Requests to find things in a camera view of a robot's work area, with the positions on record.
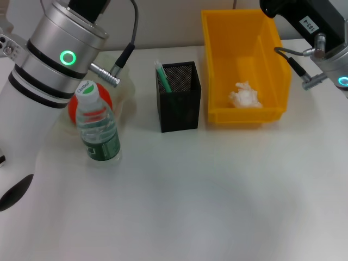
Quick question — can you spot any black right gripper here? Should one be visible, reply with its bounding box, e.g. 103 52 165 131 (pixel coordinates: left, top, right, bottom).
259 0 346 53

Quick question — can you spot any clear water bottle green label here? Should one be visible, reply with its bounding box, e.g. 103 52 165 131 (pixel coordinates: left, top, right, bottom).
74 80 122 167

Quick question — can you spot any mint green utility knife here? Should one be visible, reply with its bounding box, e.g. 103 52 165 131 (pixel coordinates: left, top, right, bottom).
153 59 173 94

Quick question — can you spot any black mesh pen holder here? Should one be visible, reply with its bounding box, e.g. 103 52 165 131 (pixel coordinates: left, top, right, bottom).
155 61 202 133

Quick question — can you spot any white paper ball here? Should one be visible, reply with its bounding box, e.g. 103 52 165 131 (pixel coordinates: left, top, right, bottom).
227 80 264 108

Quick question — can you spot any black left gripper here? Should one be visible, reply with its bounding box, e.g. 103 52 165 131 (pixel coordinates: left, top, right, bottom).
67 0 110 23

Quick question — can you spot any red-orange toy orange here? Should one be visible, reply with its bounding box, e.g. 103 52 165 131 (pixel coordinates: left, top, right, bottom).
67 83 114 125

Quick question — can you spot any left arm cable with plugs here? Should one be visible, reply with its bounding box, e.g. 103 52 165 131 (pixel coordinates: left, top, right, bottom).
89 0 140 88

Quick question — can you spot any pale green glass fruit plate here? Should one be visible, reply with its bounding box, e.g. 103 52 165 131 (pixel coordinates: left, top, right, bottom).
51 53 136 142

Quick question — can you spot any yellow plastic bin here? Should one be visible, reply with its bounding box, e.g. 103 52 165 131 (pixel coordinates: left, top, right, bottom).
201 8 293 127

